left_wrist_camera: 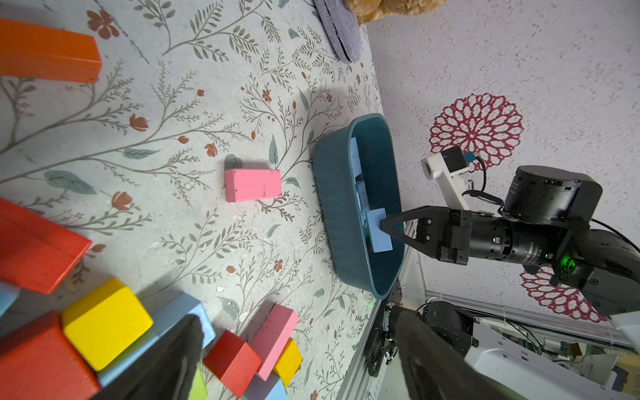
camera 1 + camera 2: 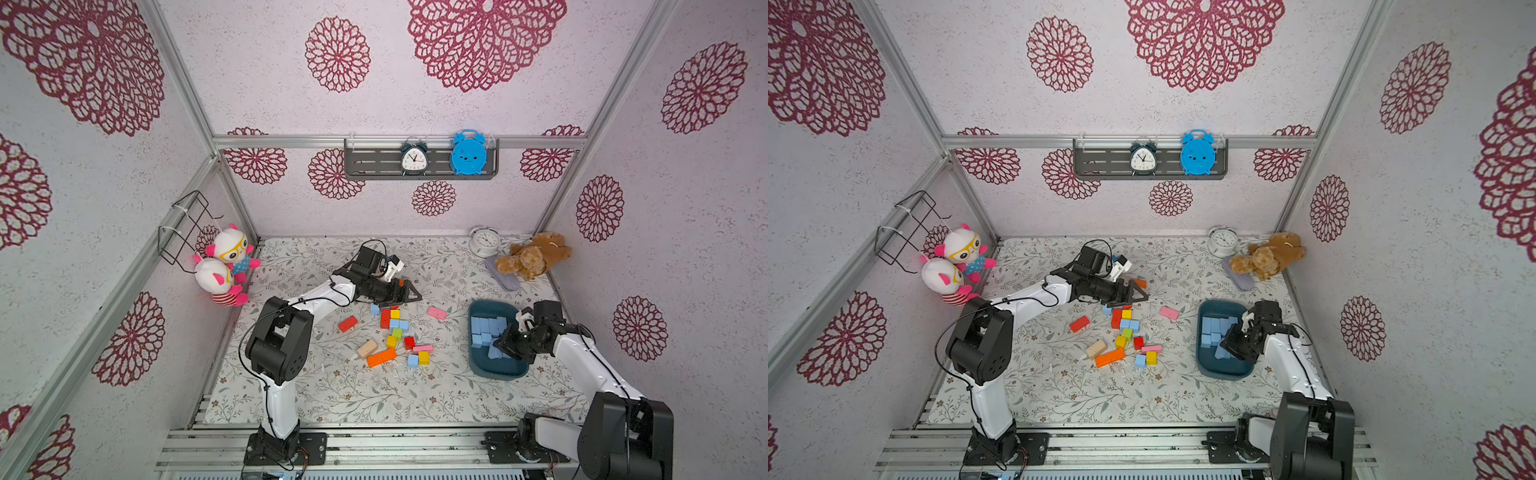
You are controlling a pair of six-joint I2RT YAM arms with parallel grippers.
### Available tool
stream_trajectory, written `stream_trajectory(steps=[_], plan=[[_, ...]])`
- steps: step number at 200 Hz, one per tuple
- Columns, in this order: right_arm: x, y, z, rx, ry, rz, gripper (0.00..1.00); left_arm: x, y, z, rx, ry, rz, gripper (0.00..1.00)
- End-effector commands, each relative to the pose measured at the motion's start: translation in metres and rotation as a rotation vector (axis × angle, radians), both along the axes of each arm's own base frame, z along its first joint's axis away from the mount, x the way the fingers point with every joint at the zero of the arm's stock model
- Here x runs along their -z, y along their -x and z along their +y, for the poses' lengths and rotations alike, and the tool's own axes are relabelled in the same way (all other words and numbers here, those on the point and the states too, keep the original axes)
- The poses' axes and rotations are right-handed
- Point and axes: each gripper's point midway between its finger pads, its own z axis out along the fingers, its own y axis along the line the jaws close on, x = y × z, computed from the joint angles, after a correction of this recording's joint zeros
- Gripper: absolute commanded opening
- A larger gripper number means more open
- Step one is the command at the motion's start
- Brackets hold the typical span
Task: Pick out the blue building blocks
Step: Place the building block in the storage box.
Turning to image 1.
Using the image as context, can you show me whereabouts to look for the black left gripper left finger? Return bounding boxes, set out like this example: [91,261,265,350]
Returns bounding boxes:
[93,314,203,399]

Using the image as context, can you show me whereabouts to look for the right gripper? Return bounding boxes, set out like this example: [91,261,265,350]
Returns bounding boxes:
[380,206,563,265]

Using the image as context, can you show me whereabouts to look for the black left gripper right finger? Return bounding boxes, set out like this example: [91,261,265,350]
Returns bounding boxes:
[394,311,505,399]

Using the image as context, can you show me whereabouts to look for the light blue block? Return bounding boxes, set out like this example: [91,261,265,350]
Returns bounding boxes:
[97,293,216,388]
[365,208,393,253]
[242,373,288,400]

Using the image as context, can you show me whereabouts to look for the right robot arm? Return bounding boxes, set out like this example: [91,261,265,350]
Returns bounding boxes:
[380,165,639,348]

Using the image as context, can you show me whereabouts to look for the green cube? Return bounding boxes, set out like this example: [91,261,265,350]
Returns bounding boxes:
[188,367,208,400]

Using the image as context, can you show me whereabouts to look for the dark teal plastic tray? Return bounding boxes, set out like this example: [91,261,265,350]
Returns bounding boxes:
[313,113,404,299]

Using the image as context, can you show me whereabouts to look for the small red cube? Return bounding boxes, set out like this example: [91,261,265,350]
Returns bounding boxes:
[203,330,262,398]

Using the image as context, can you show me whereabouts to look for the yellow cube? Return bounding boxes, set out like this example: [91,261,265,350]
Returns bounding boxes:
[61,278,153,372]

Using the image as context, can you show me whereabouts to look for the long pink block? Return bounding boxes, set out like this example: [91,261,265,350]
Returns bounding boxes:
[250,304,299,381]

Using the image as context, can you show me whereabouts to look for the yellow block lower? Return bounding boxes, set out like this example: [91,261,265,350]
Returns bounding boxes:
[273,338,303,388]

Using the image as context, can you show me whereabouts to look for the long red block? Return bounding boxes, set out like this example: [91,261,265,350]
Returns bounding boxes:
[1,199,92,294]

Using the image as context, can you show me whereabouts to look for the grey fabric glasses case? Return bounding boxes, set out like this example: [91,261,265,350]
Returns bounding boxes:
[314,0,362,64]

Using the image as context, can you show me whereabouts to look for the brown teddy bear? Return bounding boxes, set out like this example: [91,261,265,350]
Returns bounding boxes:
[343,0,446,25]

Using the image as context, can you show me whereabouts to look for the orange flat block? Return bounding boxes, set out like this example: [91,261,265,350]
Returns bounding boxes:
[1,18,103,83]

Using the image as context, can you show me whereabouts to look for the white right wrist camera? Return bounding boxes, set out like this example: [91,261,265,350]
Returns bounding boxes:
[421,146,478,210]

